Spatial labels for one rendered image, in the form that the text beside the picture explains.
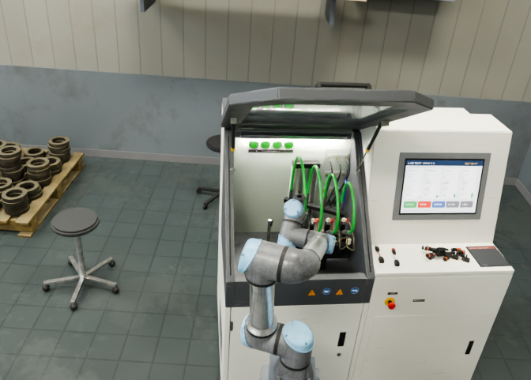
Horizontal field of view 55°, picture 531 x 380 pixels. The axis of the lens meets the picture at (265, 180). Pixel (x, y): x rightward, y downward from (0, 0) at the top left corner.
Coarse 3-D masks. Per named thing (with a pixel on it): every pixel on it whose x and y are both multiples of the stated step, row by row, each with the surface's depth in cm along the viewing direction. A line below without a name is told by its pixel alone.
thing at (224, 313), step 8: (224, 304) 244; (368, 304) 248; (224, 312) 243; (224, 320) 243; (360, 320) 254; (224, 328) 246; (360, 328) 256; (224, 336) 248; (360, 336) 259; (224, 344) 252; (224, 352) 254; (352, 352) 266; (224, 360) 257; (352, 360) 268; (224, 368) 260; (352, 368) 271; (224, 376) 263
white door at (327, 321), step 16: (336, 304) 246; (352, 304) 247; (240, 320) 244; (288, 320) 248; (304, 320) 249; (320, 320) 250; (336, 320) 251; (352, 320) 253; (320, 336) 256; (336, 336) 257; (352, 336) 258; (240, 352) 256; (256, 352) 257; (320, 352) 262; (336, 352) 263; (240, 368) 262; (256, 368) 263; (320, 368) 268; (336, 368) 270
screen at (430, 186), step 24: (408, 168) 248; (432, 168) 249; (456, 168) 251; (480, 168) 252; (408, 192) 251; (432, 192) 253; (456, 192) 255; (480, 192) 256; (408, 216) 255; (432, 216) 257; (456, 216) 259
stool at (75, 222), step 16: (80, 208) 343; (64, 224) 326; (80, 224) 327; (96, 224) 330; (80, 240) 339; (80, 256) 345; (80, 272) 352; (48, 288) 349; (80, 288) 344; (112, 288) 351
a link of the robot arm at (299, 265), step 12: (312, 240) 184; (324, 240) 189; (288, 252) 158; (300, 252) 159; (312, 252) 164; (324, 252) 183; (288, 264) 156; (300, 264) 157; (312, 264) 160; (288, 276) 156; (300, 276) 157; (312, 276) 162
